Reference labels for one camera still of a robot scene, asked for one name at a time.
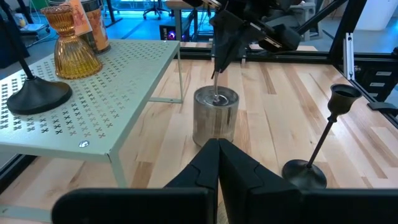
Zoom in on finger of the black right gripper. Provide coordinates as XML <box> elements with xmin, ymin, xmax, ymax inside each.
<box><xmin>219</xmin><ymin>21</ymin><xmax>257</xmax><ymax>73</ymax></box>
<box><xmin>212</xmin><ymin>18</ymin><xmax>231</xmax><ymax>73</ymax></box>

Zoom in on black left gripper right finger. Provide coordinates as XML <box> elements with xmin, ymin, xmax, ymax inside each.
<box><xmin>218</xmin><ymin>138</ymin><xmax>398</xmax><ymax>224</ymax></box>

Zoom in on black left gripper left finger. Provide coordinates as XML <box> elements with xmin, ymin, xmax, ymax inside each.
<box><xmin>51</xmin><ymin>138</ymin><xmax>220</xmax><ymax>224</ymax></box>

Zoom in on silver candle can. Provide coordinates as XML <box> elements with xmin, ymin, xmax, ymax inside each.
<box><xmin>192</xmin><ymin>70</ymin><xmax>239</xmax><ymax>147</ymax></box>

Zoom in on black metal candlestick holder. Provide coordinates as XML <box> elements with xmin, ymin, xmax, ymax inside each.
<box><xmin>281</xmin><ymin>83</ymin><xmax>363</xmax><ymax>190</ymax></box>
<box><xmin>0</xmin><ymin>0</ymin><xmax>73</xmax><ymax>115</ymax></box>

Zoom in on orange labelled candle can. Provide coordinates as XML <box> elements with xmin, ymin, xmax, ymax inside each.
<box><xmin>67</xmin><ymin>0</ymin><xmax>112</xmax><ymax>55</ymax></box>

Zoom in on amber ribbed glass candle holder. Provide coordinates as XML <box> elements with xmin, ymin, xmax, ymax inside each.
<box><xmin>40</xmin><ymin>4</ymin><xmax>103</xmax><ymax>80</ymax></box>

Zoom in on black box with purple light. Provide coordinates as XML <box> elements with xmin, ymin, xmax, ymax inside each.
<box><xmin>159</xmin><ymin>24</ymin><xmax>187</xmax><ymax>42</ymax></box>

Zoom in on office chair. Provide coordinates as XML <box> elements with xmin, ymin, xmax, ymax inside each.
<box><xmin>142</xmin><ymin>0</ymin><xmax>172</xmax><ymax>20</ymax></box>

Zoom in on pale green perforated metal shelf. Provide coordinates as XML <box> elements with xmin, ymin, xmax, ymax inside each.
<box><xmin>0</xmin><ymin>39</ymin><xmax>184</xmax><ymax>223</ymax></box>

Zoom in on white box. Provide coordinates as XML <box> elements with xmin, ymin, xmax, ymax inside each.
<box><xmin>354</xmin><ymin>0</ymin><xmax>398</xmax><ymax>31</ymax></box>

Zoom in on silver aluminium bracket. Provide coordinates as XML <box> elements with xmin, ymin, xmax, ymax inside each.
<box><xmin>343</xmin><ymin>32</ymin><xmax>356</xmax><ymax>81</ymax></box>

